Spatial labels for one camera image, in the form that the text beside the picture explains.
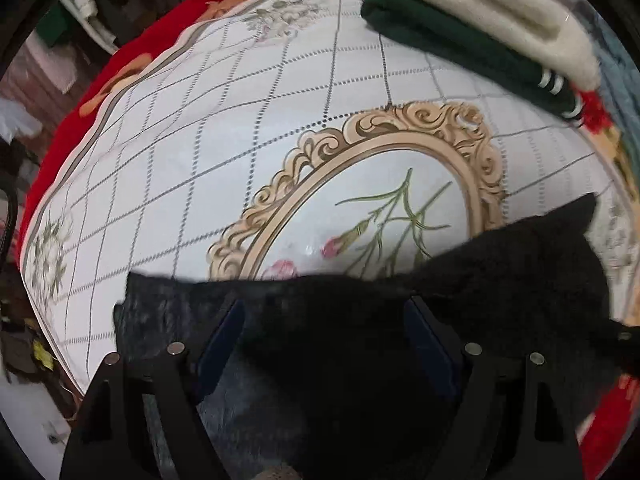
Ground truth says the black leather jacket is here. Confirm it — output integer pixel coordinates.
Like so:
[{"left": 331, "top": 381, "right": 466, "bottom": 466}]
[{"left": 114, "top": 194, "right": 639, "bottom": 479}]

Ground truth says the pile of clothes on shelf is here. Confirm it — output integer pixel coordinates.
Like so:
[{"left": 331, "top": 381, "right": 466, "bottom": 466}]
[{"left": 1, "top": 0, "right": 182, "bottom": 94}]

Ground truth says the grey gloved hand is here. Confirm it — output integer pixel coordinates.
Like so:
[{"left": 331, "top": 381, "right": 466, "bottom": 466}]
[{"left": 253, "top": 464, "right": 302, "bottom": 480}]

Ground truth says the red floral blanket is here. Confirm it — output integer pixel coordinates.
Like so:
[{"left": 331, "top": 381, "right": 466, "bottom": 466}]
[{"left": 18, "top": 0, "right": 639, "bottom": 479}]

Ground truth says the white patterned bed sheet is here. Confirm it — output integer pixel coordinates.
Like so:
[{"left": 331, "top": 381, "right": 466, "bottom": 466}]
[{"left": 22, "top": 0, "right": 639, "bottom": 390}]

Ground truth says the light blue folded garment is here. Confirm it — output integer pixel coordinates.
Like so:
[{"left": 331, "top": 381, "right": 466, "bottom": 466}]
[{"left": 588, "top": 11, "right": 639, "bottom": 168}]

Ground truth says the green folded sweater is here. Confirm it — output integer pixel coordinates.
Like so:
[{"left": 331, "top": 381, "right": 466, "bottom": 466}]
[{"left": 361, "top": 0, "right": 584, "bottom": 122}]

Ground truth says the black cable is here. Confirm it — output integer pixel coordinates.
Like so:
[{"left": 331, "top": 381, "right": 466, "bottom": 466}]
[{"left": 0, "top": 179, "right": 21, "bottom": 271}]

